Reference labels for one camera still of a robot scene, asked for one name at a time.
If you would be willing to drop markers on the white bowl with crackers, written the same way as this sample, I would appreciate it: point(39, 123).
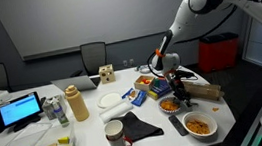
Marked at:
point(199, 125)

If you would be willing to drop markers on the yellow block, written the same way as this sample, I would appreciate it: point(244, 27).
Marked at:
point(152, 95)

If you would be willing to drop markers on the grey laptop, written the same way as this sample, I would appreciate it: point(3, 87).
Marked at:
point(73, 84)

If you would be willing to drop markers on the black cloth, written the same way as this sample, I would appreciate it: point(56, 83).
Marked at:
point(137, 126)

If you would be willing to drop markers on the red bin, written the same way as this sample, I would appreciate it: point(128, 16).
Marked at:
point(217, 54)

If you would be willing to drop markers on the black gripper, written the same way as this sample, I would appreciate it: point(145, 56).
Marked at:
point(179, 85)

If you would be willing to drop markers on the white carton box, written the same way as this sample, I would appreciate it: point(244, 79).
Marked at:
point(49, 108)

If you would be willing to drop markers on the cream plastic bottle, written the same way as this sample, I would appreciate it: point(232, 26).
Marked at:
point(77, 104)

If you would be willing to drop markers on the green cylinder block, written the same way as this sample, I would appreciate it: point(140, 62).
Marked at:
point(156, 82)

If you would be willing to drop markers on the yellow wedge toy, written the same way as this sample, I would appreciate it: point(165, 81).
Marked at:
point(63, 140)

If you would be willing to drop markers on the wooden box of blocks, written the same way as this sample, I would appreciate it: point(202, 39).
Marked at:
point(144, 83)

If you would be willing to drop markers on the small orange food bowl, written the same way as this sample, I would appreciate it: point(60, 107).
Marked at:
point(168, 106)

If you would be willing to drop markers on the black remote control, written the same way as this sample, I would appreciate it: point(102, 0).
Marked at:
point(178, 126)

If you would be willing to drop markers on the wooden shape sorter cube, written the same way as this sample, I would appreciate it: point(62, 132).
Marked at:
point(107, 74)

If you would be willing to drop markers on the small spray bottle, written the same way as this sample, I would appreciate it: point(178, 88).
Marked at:
point(61, 115)

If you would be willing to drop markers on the blue book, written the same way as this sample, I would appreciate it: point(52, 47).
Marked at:
point(163, 87)

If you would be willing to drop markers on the wall whiteboard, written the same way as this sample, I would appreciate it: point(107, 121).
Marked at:
point(90, 14)

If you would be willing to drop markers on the white round plate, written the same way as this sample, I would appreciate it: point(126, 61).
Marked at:
point(109, 100)

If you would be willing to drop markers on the blue snack packet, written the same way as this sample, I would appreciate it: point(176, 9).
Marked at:
point(135, 97)

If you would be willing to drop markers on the fallen orange chip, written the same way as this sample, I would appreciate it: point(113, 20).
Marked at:
point(215, 109)

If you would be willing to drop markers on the tablet with blue screen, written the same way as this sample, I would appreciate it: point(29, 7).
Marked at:
point(19, 109)

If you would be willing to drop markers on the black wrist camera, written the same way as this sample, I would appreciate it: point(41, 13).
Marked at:
point(186, 73)

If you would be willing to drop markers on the white wall outlet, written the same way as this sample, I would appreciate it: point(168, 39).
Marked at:
point(125, 63)
point(131, 62)

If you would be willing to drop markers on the white rolled towel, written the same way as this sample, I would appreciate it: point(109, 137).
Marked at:
point(115, 111)

